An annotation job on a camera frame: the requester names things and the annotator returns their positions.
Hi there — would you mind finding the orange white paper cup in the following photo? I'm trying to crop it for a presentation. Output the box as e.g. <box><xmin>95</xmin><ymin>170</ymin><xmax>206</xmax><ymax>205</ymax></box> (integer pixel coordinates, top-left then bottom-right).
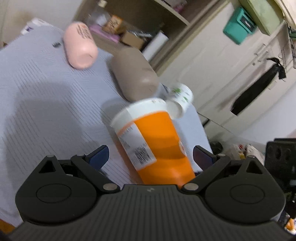
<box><xmin>110</xmin><ymin>98</ymin><xmax>195</xmax><ymax>187</ymax></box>

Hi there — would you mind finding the small white paper cup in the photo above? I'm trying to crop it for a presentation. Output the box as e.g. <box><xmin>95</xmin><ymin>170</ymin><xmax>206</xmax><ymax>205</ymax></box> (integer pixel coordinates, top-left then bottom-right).
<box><xmin>162</xmin><ymin>82</ymin><xmax>194</xmax><ymax>120</ymax></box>

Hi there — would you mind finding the taupe tumbler cup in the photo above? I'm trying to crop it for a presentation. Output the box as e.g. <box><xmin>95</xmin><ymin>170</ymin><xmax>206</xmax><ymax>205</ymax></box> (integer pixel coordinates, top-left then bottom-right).
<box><xmin>110</xmin><ymin>47</ymin><xmax>159</xmax><ymax>102</ymax></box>

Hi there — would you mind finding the pink tumbler cup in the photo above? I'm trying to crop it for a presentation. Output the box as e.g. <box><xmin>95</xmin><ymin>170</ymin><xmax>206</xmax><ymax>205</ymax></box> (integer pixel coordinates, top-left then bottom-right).
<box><xmin>63</xmin><ymin>22</ymin><xmax>98</xmax><ymax>70</ymax></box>

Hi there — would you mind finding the light grey table cloth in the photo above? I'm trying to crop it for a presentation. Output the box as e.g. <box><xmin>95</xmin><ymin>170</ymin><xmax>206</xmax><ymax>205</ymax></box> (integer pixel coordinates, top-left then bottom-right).
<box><xmin>1</xmin><ymin>26</ymin><xmax>211</xmax><ymax>226</ymax></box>

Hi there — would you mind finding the black ribbon bow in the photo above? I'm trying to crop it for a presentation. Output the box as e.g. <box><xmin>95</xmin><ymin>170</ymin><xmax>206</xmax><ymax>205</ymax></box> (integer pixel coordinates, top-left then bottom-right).
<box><xmin>231</xmin><ymin>57</ymin><xmax>286</xmax><ymax>115</ymax></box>

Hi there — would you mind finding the light wood wardrobe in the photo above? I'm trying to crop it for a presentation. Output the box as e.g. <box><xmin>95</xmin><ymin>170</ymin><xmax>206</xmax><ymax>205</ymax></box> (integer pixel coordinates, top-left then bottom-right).
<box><xmin>161</xmin><ymin>1</ymin><xmax>295</xmax><ymax>141</ymax></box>

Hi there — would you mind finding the teal fabric pouch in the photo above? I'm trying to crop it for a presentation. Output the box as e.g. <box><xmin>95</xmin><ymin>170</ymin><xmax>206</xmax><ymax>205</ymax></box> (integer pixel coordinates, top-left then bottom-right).
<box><xmin>223</xmin><ymin>6</ymin><xmax>257</xmax><ymax>45</ymax></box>

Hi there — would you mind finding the pink flat box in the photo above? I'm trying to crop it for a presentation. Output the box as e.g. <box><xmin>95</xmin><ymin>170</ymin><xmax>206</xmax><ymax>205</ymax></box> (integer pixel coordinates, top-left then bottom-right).
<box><xmin>89</xmin><ymin>25</ymin><xmax>120</xmax><ymax>43</ymax></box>

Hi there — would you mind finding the small cardboard box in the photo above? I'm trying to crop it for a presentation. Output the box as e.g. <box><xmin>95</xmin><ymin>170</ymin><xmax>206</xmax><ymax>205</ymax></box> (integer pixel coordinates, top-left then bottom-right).
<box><xmin>120</xmin><ymin>32</ymin><xmax>144</xmax><ymax>50</ymax></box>

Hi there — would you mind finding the white tissue pack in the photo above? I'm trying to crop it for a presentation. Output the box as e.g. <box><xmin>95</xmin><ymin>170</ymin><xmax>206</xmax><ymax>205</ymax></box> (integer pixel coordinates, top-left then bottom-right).
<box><xmin>21</xmin><ymin>18</ymin><xmax>51</xmax><ymax>35</ymax></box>

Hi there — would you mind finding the white paper towel roll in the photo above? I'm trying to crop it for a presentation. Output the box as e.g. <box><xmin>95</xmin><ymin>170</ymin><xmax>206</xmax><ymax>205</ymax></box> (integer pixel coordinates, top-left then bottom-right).
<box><xmin>142</xmin><ymin>31</ymin><xmax>169</xmax><ymax>62</ymax></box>

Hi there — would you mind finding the orange patterned small box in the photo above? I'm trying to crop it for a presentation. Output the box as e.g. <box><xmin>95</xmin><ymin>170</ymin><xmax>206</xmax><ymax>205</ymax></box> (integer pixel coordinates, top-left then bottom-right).
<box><xmin>102</xmin><ymin>15</ymin><xmax>123</xmax><ymax>34</ymax></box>

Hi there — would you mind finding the green fabric bag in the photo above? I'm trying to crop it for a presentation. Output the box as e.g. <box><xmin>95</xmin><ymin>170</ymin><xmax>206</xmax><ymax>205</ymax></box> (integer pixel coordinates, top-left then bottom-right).
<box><xmin>239</xmin><ymin>0</ymin><xmax>283</xmax><ymax>36</ymax></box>

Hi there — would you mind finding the clear bottle beige cap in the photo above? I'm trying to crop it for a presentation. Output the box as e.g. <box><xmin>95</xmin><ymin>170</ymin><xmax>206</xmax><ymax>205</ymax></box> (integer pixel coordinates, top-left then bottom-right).
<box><xmin>88</xmin><ymin>0</ymin><xmax>111</xmax><ymax>27</ymax></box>

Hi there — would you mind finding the wooden bookshelf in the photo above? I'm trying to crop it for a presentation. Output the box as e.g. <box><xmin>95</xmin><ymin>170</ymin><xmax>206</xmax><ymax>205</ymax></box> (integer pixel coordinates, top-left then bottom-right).
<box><xmin>74</xmin><ymin>0</ymin><xmax>230</xmax><ymax>77</ymax></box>

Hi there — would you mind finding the black wire rack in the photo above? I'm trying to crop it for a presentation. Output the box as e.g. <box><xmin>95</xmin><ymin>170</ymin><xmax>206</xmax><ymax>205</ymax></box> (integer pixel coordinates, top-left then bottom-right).
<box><xmin>279</xmin><ymin>24</ymin><xmax>295</xmax><ymax>71</ymax></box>

